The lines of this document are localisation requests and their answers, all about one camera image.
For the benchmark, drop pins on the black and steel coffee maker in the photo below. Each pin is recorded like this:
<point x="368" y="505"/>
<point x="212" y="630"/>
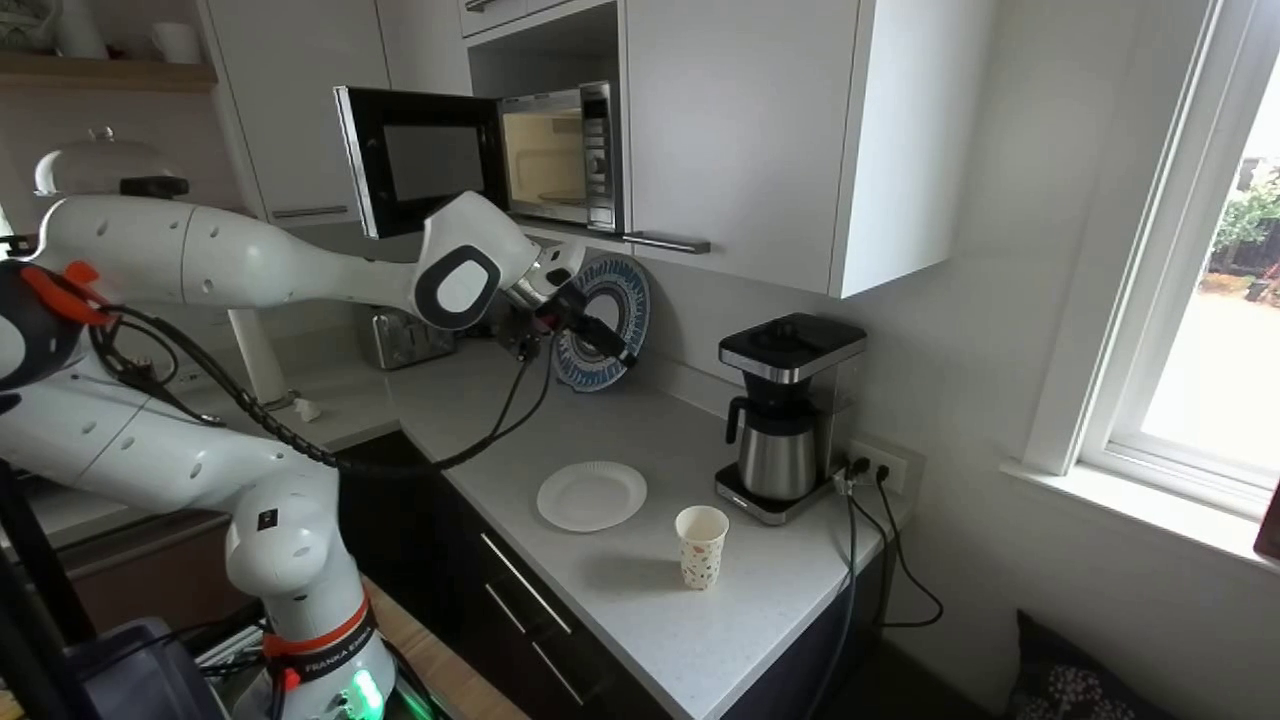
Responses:
<point x="781" y="441"/>

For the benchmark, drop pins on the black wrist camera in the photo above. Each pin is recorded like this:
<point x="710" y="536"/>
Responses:
<point x="529" y="332"/>

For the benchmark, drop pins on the white double wall outlet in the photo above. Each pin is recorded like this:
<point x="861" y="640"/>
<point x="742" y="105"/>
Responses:
<point x="889" y="465"/>

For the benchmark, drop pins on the white rounded appliance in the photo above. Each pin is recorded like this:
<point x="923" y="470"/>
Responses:
<point x="80" y="166"/>

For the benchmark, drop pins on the microwave door with glass window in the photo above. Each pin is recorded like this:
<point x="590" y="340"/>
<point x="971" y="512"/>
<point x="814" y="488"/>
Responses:
<point x="422" y="161"/>

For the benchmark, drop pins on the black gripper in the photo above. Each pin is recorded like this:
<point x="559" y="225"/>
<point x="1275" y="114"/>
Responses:
<point x="571" y="307"/>

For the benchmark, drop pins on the dark patterned cushion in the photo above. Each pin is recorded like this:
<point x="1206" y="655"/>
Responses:
<point x="1066" y="683"/>

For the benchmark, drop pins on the dark blue box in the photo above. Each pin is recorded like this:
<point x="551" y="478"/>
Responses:
<point x="141" y="672"/>

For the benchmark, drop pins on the white upper cabinet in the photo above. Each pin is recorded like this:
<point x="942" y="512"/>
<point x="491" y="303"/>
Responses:
<point x="744" y="121"/>

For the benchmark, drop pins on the dark lower cabinet drawers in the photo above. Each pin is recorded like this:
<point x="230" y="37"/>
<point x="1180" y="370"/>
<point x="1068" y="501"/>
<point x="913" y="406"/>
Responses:
<point x="442" y="562"/>

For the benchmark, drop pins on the steel toaster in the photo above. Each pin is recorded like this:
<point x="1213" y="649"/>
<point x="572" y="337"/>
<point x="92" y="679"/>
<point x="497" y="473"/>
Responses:
<point x="403" y="346"/>

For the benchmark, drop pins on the black tripod pole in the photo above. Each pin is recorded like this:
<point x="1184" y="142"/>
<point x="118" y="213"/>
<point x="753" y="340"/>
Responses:
<point x="24" y="573"/>

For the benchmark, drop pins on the white framed window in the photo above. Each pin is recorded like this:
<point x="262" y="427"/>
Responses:
<point x="1203" y="332"/>

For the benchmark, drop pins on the blue patterned decorative plate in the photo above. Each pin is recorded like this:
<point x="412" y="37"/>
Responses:
<point x="624" y="303"/>

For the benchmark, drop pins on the white cup with coloured speckles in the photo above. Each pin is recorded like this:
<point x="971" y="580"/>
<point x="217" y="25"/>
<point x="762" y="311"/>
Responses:
<point x="703" y="545"/>

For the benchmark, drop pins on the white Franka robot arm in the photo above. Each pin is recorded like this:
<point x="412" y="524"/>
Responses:
<point x="202" y="255"/>

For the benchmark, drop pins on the white cup on shelf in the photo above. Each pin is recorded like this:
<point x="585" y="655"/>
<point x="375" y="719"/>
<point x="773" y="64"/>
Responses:
<point x="176" y="40"/>

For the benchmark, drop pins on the wooden wall shelf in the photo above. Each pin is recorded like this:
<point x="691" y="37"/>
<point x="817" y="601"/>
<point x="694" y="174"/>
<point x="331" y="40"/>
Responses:
<point x="105" y="74"/>

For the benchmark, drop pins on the white upright kitchen gadget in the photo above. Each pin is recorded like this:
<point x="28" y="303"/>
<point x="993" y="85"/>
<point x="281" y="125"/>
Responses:
<point x="262" y="362"/>

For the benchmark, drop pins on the plain white plate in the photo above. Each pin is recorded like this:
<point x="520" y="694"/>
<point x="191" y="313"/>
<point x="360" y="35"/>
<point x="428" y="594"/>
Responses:
<point x="590" y="497"/>

